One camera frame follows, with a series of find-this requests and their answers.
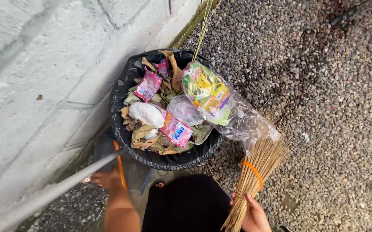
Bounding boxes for person's right hand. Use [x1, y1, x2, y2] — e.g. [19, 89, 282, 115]
[229, 192, 272, 232]

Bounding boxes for person's left hand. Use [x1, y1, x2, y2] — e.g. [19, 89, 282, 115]
[90, 170, 123, 191]

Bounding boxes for orange dustpan handle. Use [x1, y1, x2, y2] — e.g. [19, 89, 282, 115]
[113, 140, 128, 191]

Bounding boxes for brown stick broom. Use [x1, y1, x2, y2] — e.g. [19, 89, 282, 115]
[221, 111, 289, 232]

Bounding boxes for dark grey dustpan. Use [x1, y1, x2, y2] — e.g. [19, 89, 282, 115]
[93, 134, 119, 173]

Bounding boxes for blue plastic strip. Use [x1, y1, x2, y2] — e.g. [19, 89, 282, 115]
[140, 168, 153, 196]

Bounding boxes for grey metal pole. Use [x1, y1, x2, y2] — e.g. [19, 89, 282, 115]
[0, 149, 126, 232]

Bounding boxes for black bag lined trash bin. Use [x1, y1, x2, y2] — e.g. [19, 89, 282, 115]
[109, 49, 224, 171]

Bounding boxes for small white paper wad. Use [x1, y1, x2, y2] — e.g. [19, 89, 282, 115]
[144, 128, 159, 140]

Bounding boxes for white crumpled plastic bag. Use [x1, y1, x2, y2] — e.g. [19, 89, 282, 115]
[128, 102, 165, 129]

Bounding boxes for person's black clothing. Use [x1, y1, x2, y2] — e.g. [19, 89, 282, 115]
[141, 175, 233, 232]

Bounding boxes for pink sachet packet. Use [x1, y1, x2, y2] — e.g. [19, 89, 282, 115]
[159, 110, 194, 148]
[155, 59, 171, 78]
[134, 67, 163, 103]

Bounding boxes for crumpled clear plastic bag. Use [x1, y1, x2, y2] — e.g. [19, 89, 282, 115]
[167, 95, 204, 126]

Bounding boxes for green yellow wrapper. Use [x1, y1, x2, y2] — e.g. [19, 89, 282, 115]
[182, 63, 233, 126]

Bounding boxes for large clear plastic bag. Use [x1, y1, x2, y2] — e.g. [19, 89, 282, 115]
[179, 60, 282, 153]

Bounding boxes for orange broom band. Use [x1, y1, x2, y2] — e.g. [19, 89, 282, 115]
[241, 161, 264, 191]

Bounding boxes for yellow grass stalks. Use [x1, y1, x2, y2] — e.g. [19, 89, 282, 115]
[192, 0, 222, 62]

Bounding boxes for black tool handle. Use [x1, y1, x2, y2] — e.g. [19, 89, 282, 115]
[330, 0, 372, 27]

